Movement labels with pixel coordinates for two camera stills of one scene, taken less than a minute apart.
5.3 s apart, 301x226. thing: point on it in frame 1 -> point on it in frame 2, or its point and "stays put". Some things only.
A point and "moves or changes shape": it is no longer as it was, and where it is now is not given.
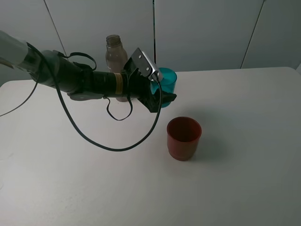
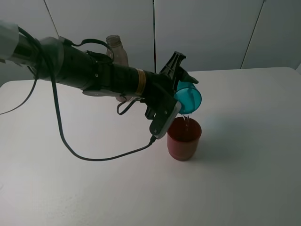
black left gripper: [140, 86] -> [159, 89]
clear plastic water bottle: [116, 57] stays put
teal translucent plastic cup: [169, 77] moves or changes shape
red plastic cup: [183, 133] stays put
